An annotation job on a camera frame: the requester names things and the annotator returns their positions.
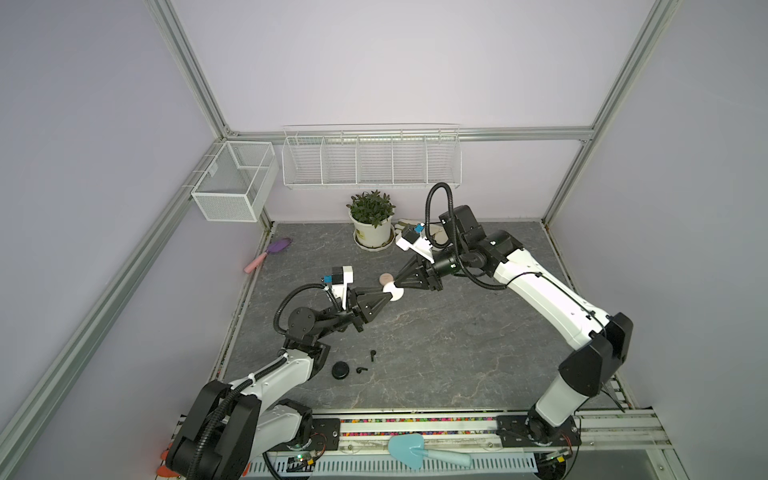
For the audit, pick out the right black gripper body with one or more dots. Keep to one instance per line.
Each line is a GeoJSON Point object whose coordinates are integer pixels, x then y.
{"type": "Point", "coordinates": [444, 265]}

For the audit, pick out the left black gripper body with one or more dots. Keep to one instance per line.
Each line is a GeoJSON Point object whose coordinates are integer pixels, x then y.
{"type": "Point", "coordinates": [351, 316]}

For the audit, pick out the white earbud charging case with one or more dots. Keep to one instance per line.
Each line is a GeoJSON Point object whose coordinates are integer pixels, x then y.
{"type": "Point", "coordinates": [395, 291]}

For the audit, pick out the pink earbud charging case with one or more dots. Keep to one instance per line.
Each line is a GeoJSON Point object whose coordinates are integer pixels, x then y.
{"type": "Point", "coordinates": [386, 278]}

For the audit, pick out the black earbud charging case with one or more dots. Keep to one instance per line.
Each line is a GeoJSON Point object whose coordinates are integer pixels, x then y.
{"type": "Point", "coordinates": [340, 370]}

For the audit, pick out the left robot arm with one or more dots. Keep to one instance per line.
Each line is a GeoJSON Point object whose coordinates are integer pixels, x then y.
{"type": "Point", "coordinates": [230, 423]}

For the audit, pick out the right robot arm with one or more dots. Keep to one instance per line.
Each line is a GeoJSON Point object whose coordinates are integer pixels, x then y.
{"type": "Point", "coordinates": [498, 261]}

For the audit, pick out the beige gardening glove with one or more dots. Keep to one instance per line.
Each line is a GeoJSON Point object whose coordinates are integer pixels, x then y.
{"type": "Point", "coordinates": [439, 237]}

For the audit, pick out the potted green plant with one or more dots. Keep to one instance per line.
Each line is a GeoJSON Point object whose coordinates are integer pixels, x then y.
{"type": "Point", "coordinates": [371, 213]}

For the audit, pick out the purple pink brush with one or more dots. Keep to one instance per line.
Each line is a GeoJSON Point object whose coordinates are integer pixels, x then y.
{"type": "Point", "coordinates": [274, 247]}

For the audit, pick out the teal garden trowel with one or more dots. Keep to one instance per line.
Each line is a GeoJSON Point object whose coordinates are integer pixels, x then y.
{"type": "Point", "coordinates": [410, 450]}

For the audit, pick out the white mesh box basket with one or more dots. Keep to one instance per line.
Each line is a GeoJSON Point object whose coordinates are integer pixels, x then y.
{"type": "Point", "coordinates": [236, 184]}

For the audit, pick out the red white work glove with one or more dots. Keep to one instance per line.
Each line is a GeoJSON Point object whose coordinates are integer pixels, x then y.
{"type": "Point", "coordinates": [163, 471]}

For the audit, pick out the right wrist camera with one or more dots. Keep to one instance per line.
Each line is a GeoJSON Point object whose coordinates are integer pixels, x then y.
{"type": "Point", "coordinates": [413, 238]}

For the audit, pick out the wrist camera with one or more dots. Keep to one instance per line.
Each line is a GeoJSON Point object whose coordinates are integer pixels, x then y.
{"type": "Point", "coordinates": [413, 238]}
{"type": "Point", "coordinates": [338, 280]}

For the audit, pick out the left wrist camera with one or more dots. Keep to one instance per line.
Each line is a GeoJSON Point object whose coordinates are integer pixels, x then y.
{"type": "Point", "coordinates": [338, 280]}

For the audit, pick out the long white wire basket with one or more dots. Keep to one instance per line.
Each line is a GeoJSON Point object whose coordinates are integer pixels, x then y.
{"type": "Point", "coordinates": [373, 155]}

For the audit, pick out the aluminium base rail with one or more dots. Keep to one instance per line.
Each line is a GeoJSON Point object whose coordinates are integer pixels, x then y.
{"type": "Point", "coordinates": [367, 432]}

